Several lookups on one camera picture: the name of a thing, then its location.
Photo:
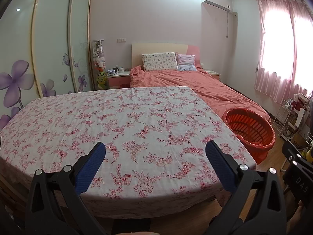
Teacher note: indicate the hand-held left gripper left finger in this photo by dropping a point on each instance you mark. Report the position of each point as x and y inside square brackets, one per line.
[90, 169]

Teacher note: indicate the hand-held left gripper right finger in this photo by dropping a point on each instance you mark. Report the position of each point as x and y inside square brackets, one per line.
[220, 166]

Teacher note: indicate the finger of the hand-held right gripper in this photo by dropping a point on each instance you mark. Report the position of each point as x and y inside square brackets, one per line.
[293, 151]

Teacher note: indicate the orange plastic basket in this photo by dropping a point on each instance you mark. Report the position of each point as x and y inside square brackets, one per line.
[259, 146]

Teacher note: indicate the person's right hand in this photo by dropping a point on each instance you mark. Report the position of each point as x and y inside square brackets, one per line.
[297, 213]

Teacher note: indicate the yellow item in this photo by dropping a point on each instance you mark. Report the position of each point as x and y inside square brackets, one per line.
[307, 154]

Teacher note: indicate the pink floral tablecloth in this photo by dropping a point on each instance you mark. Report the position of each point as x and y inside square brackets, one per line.
[97, 127]

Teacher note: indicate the pink bed duvet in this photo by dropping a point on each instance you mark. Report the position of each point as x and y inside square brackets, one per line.
[195, 85]

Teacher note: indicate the wooden table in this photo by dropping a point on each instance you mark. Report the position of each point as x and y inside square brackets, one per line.
[9, 193]

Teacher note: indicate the green frog plush toy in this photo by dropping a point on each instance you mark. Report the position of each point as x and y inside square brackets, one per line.
[102, 80]

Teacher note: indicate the small white nightstand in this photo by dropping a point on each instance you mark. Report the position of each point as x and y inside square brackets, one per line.
[214, 74]

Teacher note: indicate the pink and white nightstand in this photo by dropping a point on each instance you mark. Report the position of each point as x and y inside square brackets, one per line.
[118, 80]

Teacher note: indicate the pink curtain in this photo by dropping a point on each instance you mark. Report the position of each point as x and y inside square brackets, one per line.
[278, 58]

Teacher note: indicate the dark mug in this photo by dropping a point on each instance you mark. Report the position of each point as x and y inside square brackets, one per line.
[115, 70]

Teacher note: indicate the white mug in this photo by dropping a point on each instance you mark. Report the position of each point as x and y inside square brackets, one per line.
[121, 69]

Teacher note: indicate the pink striped pillow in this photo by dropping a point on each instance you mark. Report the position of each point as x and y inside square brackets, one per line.
[186, 62]

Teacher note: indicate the clear tube of plush toys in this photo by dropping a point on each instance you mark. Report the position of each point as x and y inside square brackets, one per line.
[99, 56]

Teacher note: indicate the floral print pillow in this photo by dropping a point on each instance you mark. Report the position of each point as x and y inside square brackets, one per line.
[160, 62]

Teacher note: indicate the beige and pink headboard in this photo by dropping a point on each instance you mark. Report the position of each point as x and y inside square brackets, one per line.
[159, 47]

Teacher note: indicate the flower print sliding wardrobe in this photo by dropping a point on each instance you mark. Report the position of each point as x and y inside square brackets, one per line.
[49, 41]

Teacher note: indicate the white air conditioner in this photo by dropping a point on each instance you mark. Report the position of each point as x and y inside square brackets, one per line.
[216, 2]

